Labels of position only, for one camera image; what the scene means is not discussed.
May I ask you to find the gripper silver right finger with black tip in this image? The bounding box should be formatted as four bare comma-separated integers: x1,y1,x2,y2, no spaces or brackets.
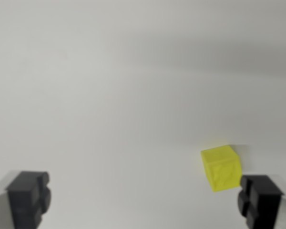
237,174,286,229

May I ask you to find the gripper silver left finger with black tip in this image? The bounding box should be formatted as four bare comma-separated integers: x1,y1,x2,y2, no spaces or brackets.
0,170,52,229

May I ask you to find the yellow embossed cube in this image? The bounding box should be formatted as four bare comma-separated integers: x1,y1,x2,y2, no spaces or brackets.
200,145,243,193

